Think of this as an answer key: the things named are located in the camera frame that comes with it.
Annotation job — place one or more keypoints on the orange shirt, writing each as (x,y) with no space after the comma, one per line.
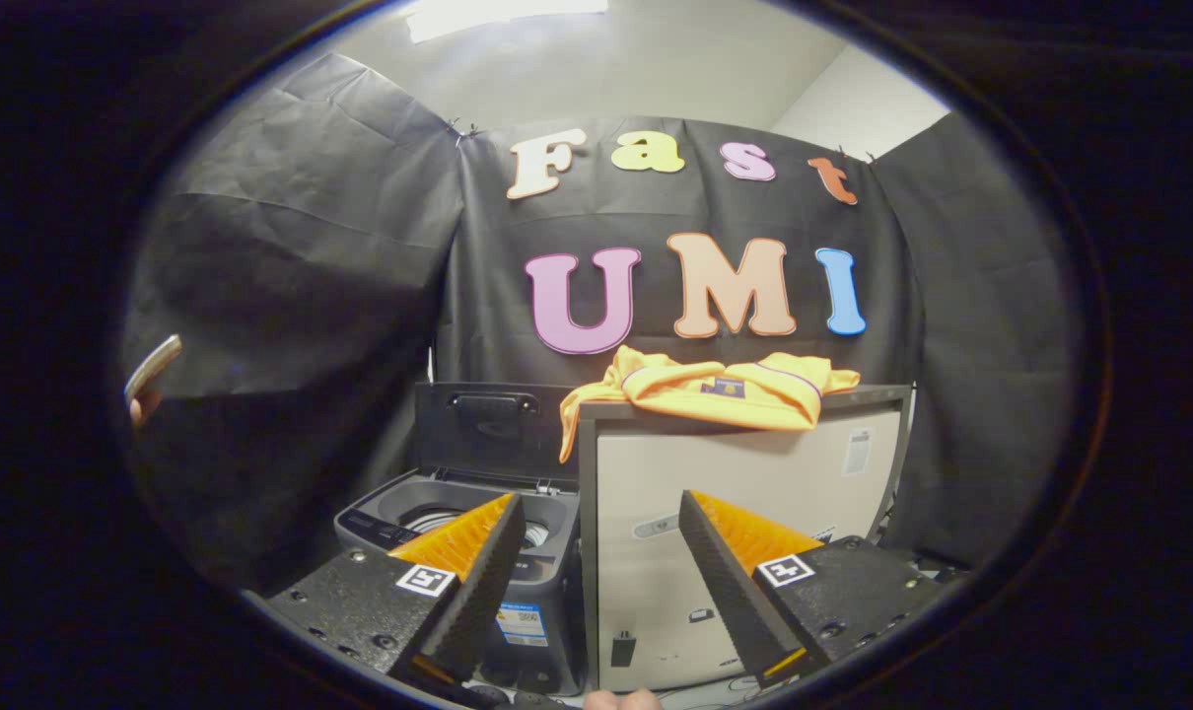
(735,390)

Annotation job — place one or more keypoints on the pale smartphone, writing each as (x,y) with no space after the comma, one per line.
(153,367)

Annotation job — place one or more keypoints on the grey washing machine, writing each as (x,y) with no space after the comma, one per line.
(547,513)

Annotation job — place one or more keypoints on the black backdrop cloth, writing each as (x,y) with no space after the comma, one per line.
(311,276)

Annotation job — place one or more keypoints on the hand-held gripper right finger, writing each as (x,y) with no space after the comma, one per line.
(730,582)

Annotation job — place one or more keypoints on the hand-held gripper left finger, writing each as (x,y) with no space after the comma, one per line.
(478,592)

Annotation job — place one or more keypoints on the beige cabinet with dark frame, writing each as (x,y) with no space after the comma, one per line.
(646,473)

